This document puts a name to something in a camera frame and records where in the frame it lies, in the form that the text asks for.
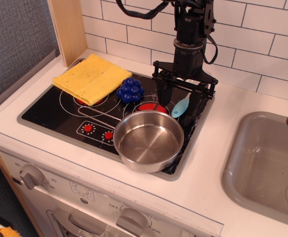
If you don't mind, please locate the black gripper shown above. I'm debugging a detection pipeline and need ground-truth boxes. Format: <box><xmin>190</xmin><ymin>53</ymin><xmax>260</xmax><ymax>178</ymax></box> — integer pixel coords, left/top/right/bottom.
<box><xmin>153</xmin><ymin>45</ymin><xmax>218</xmax><ymax>116</ymax></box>

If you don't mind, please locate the grey spatula blue handle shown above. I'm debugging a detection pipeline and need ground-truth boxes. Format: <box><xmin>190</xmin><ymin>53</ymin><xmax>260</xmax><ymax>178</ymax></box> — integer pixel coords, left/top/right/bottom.
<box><xmin>171</xmin><ymin>93</ymin><xmax>191</xmax><ymax>119</ymax></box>

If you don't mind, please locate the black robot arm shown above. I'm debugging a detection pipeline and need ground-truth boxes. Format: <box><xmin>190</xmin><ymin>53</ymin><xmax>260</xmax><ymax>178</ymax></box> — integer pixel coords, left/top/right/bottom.
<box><xmin>153</xmin><ymin>0</ymin><xmax>218</xmax><ymax>117</ymax></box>

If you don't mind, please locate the red right stove knob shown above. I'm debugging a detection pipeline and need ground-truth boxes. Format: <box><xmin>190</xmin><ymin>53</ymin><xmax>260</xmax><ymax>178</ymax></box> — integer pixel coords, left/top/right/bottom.
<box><xmin>104</xmin><ymin>132</ymin><xmax>113</xmax><ymax>140</ymax></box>

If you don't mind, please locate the red stove knob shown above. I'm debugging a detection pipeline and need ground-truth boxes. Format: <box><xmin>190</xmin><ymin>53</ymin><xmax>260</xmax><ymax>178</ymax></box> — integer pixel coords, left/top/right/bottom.
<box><xmin>83</xmin><ymin>124</ymin><xmax>93</xmax><ymax>133</ymax></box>
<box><xmin>104</xmin><ymin>132</ymin><xmax>113</xmax><ymax>140</ymax></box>

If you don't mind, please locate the red left stove knob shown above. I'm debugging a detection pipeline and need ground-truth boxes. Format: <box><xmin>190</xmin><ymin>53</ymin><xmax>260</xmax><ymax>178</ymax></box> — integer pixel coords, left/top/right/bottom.
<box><xmin>83</xmin><ymin>124</ymin><xmax>93</xmax><ymax>133</ymax></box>

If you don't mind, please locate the black toy stove top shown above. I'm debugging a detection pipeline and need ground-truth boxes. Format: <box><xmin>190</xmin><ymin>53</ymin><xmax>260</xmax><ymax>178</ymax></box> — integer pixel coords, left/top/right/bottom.
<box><xmin>17</xmin><ymin>73</ymin><xmax>214</xmax><ymax>181</ymax></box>

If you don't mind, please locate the blue toy grape bunch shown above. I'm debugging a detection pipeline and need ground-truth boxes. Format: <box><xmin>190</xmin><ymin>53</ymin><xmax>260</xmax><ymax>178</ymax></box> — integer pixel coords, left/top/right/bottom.
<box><xmin>116</xmin><ymin>78</ymin><xmax>144</xmax><ymax>104</ymax></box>

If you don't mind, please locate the stainless steel pot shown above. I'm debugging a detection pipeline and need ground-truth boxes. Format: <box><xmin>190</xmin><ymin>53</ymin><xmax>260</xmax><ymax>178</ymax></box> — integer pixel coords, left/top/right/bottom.
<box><xmin>78</xmin><ymin>106</ymin><xmax>184</xmax><ymax>173</ymax></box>

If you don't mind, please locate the yellow folded cloth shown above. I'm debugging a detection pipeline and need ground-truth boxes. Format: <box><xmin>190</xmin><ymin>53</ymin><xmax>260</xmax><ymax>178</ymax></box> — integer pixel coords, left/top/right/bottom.
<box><xmin>53</xmin><ymin>54</ymin><xmax>132</xmax><ymax>106</ymax></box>

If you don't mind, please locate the grey sink basin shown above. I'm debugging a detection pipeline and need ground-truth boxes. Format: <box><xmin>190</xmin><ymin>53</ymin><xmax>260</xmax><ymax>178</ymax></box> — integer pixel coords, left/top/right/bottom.
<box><xmin>222</xmin><ymin>112</ymin><xmax>288</xmax><ymax>224</ymax></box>

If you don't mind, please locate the grey oven knob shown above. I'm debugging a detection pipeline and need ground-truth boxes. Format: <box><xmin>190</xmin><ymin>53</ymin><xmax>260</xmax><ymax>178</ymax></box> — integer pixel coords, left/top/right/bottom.
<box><xmin>116</xmin><ymin>208</ymin><xmax>148</xmax><ymax>237</ymax></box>

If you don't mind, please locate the grey timer knob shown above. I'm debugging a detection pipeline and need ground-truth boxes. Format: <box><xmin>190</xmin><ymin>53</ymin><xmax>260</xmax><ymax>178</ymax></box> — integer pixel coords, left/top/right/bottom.
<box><xmin>20</xmin><ymin>164</ymin><xmax>45</xmax><ymax>190</ymax></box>

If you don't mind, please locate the black braided cable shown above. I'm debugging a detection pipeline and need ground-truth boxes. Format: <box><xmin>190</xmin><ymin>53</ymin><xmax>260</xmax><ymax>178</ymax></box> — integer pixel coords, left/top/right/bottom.
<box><xmin>115</xmin><ymin>0</ymin><xmax>170</xmax><ymax>20</ymax></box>

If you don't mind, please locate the wooden post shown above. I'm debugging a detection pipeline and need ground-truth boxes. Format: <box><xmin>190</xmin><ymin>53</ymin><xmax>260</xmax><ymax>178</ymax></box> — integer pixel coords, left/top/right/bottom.
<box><xmin>47</xmin><ymin>0</ymin><xmax>87</xmax><ymax>67</ymax></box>

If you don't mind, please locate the grey oven door handle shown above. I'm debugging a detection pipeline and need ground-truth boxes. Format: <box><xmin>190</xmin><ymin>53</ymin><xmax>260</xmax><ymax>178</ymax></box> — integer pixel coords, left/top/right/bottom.
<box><xmin>53</xmin><ymin>208</ymin><xmax>114</xmax><ymax>237</ymax></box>

